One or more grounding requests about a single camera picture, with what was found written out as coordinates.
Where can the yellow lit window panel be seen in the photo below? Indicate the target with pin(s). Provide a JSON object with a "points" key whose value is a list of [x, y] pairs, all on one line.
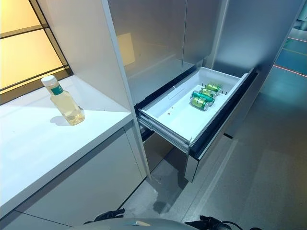
{"points": [[24, 48]]}

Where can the green drink can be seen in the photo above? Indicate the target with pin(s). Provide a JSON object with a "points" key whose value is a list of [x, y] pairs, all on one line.
{"points": [[200, 103], [214, 87], [209, 93]]}

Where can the yellow drink bottle white cap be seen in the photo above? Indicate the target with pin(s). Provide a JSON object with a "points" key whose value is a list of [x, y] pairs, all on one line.
{"points": [[68, 105]]}

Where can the white fridge drawer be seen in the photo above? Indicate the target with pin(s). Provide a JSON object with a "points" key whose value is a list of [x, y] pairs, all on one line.
{"points": [[182, 112]]}

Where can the grey robot torso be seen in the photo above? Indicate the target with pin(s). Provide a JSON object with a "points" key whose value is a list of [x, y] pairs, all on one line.
{"points": [[144, 224]]}

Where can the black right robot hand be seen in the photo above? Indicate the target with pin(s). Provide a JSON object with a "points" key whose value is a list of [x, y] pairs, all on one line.
{"points": [[213, 222]]}

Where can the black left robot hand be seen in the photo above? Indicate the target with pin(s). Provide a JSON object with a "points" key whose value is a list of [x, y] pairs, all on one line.
{"points": [[110, 218]]}

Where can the stainless steel fridge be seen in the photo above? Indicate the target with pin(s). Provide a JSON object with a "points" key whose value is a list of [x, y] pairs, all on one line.
{"points": [[168, 36]]}

